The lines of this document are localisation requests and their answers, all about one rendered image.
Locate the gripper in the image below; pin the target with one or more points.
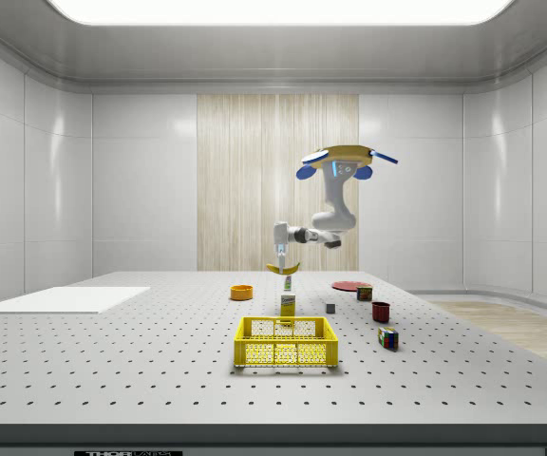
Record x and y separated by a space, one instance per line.
280 259

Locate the banana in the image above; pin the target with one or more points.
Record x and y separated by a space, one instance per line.
291 269

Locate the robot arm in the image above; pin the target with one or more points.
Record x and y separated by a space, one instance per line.
335 199

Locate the small white bottle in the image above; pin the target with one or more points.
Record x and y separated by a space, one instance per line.
288 284

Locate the white and yellow box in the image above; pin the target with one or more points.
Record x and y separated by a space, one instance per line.
288 304

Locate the yellow bowl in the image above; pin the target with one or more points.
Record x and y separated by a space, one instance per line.
241 293

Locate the red plate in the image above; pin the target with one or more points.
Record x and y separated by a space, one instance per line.
345 285

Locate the flat-sided can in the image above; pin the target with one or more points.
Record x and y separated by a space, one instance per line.
364 293

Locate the yellow basket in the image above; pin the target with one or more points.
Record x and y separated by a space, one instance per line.
285 354

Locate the red mug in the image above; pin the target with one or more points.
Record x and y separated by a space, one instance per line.
381 312

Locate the drone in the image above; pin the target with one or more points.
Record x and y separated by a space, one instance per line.
345 154

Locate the puzzle cube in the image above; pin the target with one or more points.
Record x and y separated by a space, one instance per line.
387 338

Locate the white board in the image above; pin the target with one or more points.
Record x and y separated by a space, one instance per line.
60 299

